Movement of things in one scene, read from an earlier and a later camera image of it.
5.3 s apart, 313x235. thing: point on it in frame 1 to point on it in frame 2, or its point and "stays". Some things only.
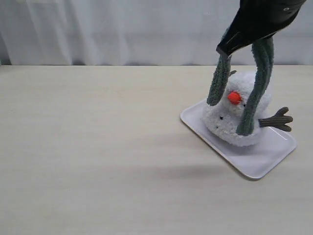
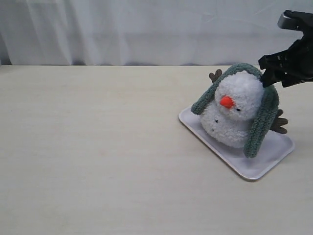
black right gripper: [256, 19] to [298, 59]
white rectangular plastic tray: [254, 161] stays
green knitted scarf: [263, 54] to [265, 116]
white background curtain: [135, 33] stays
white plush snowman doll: [221, 121] stays
